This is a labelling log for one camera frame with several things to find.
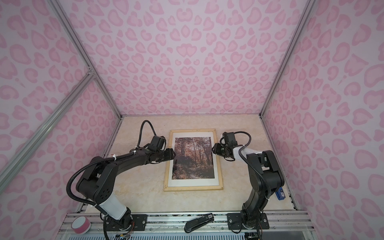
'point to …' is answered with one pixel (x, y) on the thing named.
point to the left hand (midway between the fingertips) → (173, 152)
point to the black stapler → (194, 223)
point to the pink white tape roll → (81, 225)
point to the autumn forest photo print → (193, 158)
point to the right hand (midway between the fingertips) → (215, 147)
